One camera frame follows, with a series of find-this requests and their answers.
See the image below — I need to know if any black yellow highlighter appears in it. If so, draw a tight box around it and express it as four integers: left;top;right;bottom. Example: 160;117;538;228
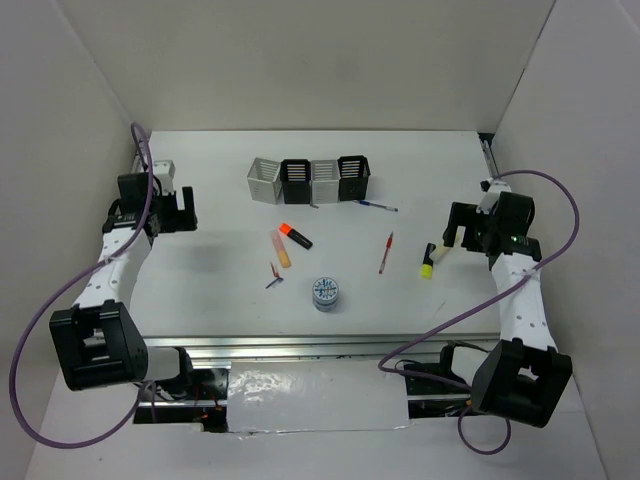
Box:
421;243;436;279

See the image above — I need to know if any black orange highlighter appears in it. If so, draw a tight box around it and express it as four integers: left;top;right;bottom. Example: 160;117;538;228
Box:
279;223;313;250

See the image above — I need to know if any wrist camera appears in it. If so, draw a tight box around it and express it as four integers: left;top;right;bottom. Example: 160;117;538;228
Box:
476;179;512;215
153;160;175;196

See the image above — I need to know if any aluminium rail frame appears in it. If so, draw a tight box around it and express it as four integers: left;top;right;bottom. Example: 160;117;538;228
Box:
130;132;506;426

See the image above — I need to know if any pale yellow highlighter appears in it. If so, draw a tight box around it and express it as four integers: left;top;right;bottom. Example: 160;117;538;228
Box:
432;245;450;262

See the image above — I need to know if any silver foil sheet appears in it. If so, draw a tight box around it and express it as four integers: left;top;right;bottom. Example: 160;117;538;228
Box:
227;360;410;434

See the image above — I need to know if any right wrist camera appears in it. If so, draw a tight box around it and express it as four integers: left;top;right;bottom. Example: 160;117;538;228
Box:
476;179;512;215

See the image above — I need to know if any black slotted container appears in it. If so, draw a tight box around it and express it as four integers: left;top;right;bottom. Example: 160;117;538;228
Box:
280;159;311;204
337;155;371;201

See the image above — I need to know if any silver slotted container left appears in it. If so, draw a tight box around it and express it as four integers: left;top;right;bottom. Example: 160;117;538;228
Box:
247;157;282;205

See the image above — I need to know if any red gel pen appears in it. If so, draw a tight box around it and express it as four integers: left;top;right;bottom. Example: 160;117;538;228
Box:
378;231;394;275

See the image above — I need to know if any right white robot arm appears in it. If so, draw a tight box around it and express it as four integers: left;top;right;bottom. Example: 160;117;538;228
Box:
436;191;572;428

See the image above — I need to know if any black slotted container left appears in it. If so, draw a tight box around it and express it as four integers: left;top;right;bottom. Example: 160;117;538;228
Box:
280;159;311;204

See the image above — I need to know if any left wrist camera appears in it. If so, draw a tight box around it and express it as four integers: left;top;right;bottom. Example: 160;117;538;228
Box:
153;160;175;196

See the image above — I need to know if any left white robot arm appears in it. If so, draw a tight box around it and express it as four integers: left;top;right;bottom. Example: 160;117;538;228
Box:
49;162;198;399

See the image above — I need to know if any silver slotted container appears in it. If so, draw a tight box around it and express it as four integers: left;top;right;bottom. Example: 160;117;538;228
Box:
311;159;340;205
247;157;282;205

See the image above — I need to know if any orange pastel highlighter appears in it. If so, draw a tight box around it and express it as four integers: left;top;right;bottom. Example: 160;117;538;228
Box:
270;230;291;268

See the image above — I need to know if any silver slotted container right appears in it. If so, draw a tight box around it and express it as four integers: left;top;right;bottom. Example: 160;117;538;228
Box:
311;159;340;205

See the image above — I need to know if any blue ballpoint pen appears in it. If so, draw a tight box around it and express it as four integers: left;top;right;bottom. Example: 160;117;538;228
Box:
353;200;399;213

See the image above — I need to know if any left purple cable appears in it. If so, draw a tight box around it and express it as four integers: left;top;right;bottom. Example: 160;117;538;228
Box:
8;122;166;449

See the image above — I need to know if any black slotted container right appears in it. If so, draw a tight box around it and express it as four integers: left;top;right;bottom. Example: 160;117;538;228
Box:
337;155;371;201

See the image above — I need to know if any blue paper clip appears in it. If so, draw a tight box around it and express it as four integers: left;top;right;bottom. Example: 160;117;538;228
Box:
265;277;284;289

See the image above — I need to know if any blue patterned tape roll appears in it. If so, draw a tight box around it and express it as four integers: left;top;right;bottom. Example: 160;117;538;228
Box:
312;277;339;312

